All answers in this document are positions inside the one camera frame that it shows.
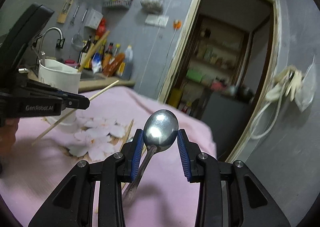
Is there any steel strainer ladle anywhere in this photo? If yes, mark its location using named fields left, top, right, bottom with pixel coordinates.
left=72, top=9, right=88, bottom=48

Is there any green box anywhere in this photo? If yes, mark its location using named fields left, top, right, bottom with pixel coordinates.
left=186, top=69, right=204, bottom=83

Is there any grey cabinet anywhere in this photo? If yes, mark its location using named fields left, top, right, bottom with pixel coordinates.
left=192, top=89, right=253, bottom=140

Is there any dark pump bottle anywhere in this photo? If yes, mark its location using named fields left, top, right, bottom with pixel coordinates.
left=79, top=35, right=93, bottom=70

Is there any black pot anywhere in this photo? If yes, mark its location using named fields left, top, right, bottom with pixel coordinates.
left=236, top=86, right=254, bottom=102

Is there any pink plastic bag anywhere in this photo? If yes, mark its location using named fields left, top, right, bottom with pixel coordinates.
left=212, top=80, right=227, bottom=90

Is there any white sprayer hose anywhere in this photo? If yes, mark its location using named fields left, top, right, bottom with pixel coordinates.
left=250, top=102, right=283, bottom=140

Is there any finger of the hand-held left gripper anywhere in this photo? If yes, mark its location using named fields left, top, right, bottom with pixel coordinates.
left=59, top=92, right=90, bottom=115
left=26, top=80, right=75, bottom=99

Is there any white square basket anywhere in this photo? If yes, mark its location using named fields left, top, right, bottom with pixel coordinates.
left=84, top=8, right=103, bottom=30

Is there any white mesh bag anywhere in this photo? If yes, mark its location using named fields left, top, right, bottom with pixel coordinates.
left=295, top=54, right=317, bottom=112

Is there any pink floral cloth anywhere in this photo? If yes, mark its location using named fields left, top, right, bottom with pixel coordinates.
left=0, top=86, right=217, bottom=227

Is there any steel peeler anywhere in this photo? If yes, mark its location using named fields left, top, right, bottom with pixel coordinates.
left=69, top=5, right=80, bottom=27

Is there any large steel spoon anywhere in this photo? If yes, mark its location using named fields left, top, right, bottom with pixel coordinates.
left=122, top=109, right=179, bottom=208

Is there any dark wooden shelf unit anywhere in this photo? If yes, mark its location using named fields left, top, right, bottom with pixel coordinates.
left=185, top=14, right=250, bottom=85

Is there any grey wall shelf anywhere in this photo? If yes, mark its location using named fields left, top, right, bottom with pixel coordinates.
left=103, top=0, right=134, bottom=8

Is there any red cap sauce bottle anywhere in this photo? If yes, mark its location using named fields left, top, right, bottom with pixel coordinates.
left=105, top=42, right=114, bottom=65

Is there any steel faucet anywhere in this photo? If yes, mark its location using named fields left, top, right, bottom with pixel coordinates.
left=37, top=27, right=63, bottom=67

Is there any blue white plastic bag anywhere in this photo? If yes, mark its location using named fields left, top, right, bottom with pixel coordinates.
left=91, top=54, right=103, bottom=73

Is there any steel pot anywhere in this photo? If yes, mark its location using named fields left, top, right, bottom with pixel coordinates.
left=225, top=85, right=238, bottom=97

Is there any yellow container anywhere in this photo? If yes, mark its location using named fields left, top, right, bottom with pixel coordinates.
left=166, top=88, right=182, bottom=108

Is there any white plastic utensil holder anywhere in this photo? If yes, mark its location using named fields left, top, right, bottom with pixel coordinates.
left=38, top=59, right=82, bottom=133

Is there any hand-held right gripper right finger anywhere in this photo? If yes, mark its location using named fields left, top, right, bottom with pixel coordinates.
left=177, top=129, right=292, bottom=227

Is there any wooden door frame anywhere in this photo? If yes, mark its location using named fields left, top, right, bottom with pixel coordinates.
left=157, top=0, right=282, bottom=165

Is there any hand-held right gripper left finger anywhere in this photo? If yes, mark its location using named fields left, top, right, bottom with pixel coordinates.
left=28, top=129, right=145, bottom=227

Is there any white wall switch panel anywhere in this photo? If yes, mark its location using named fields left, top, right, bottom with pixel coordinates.
left=145, top=14, right=169, bottom=28

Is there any red plastic bag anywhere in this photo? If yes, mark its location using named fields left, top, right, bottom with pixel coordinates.
left=96, top=18, right=107, bottom=40

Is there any person's left hand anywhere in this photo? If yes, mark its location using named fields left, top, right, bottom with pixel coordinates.
left=0, top=118, right=19, bottom=170

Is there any cream rubber glove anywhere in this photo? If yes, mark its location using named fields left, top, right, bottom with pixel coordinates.
left=287, top=70, right=304, bottom=97
left=265, top=65, right=290, bottom=103

